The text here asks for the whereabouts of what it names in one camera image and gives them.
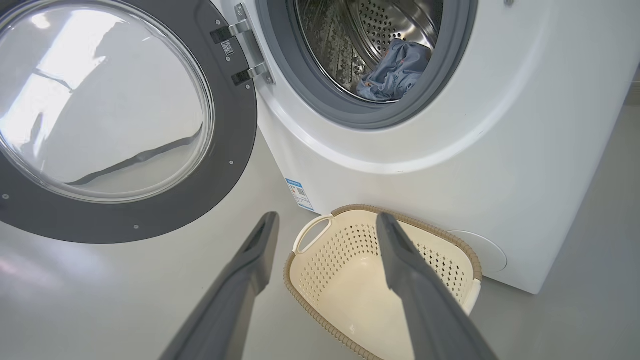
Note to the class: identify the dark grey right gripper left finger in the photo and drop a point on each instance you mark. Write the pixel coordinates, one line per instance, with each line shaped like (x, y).
(230, 300)

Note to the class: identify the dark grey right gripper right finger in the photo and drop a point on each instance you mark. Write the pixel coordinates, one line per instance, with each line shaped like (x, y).
(425, 310)

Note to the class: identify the blue garment with orange print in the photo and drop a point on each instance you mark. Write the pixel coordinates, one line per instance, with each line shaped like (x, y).
(397, 75)

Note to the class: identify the round glass washing machine door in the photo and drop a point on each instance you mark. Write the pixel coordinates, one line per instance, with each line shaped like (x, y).
(100, 100)

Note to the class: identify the cream perforated laundry basket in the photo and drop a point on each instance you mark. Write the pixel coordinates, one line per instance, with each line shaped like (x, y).
(350, 300)

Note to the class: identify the white front-load washing machine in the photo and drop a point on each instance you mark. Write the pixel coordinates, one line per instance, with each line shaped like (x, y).
(450, 165)

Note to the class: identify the round white filter cover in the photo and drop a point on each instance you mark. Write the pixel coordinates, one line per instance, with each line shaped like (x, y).
(487, 252)

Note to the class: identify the blue white energy label sticker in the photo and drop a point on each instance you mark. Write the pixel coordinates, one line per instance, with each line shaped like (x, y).
(300, 194)

